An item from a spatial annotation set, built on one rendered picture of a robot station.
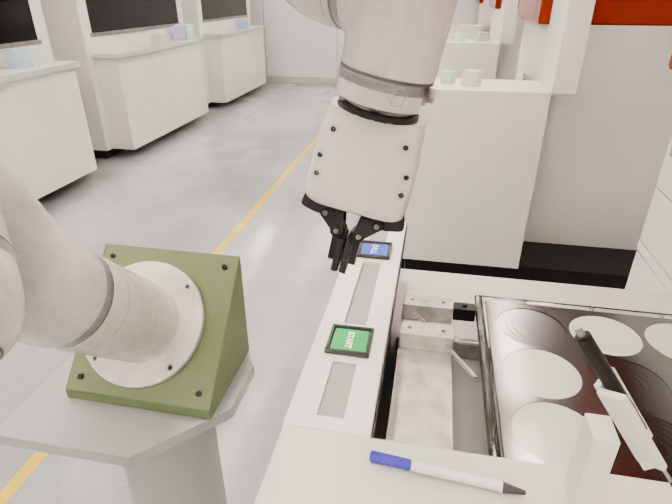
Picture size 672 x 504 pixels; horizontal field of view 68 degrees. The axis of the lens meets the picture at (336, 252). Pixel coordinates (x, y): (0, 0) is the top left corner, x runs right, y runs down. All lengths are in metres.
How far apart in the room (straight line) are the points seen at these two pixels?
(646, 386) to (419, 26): 0.56
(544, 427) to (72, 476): 1.55
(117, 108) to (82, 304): 4.43
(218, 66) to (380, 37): 6.46
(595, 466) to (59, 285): 0.52
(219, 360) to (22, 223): 0.33
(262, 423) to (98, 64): 3.75
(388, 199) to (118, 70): 4.49
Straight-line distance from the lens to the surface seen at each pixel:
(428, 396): 0.71
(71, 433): 0.82
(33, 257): 0.59
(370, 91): 0.43
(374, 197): 0.48
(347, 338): 0.66
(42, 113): 4.12
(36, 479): 1.97
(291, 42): 8.83
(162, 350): 0.78
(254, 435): 1.87
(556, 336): 0.84
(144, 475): 0.93
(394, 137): 0.46
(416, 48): 0.43
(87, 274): 0.60
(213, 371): 0.76
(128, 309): 0.66
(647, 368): 0.83
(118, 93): 4.94
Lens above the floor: 1.36
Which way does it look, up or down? 27 degrees down
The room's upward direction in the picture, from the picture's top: straight up
